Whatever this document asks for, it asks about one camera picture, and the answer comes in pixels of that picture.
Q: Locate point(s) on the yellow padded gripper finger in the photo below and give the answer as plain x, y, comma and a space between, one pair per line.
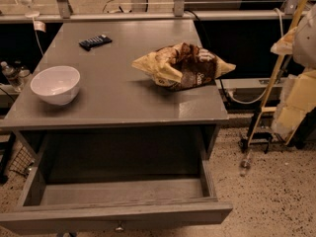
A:
297, 99

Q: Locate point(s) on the brown yellow chip bag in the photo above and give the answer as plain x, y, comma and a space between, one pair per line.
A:
182, 66

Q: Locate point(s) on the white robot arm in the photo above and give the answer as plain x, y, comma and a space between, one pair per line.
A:
303, 45

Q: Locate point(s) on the metal drawer knob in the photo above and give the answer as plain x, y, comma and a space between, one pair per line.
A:
119, 228

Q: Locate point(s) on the grey open top drawer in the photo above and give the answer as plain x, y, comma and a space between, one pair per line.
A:
143, 177

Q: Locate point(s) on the plastic bottle on floor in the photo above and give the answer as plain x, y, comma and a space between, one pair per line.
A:
246, 163

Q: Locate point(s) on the grey cabinet table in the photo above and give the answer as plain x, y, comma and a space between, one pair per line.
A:
112, 93

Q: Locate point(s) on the dark blue snack bar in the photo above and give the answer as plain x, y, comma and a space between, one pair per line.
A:
96, 41

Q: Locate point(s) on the white ceramic bowl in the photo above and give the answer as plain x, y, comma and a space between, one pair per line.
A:
58, 85

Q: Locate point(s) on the clear plastic water bottle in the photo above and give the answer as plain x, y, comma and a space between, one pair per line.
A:
12, 75

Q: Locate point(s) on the grey metal rail frame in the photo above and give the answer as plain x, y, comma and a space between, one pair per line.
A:
63, 11

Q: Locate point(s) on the yellow wooden easel frame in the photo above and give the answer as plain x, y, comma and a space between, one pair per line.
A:
279, 66

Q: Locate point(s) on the black wire basket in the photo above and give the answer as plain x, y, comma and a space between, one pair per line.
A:
23, 162

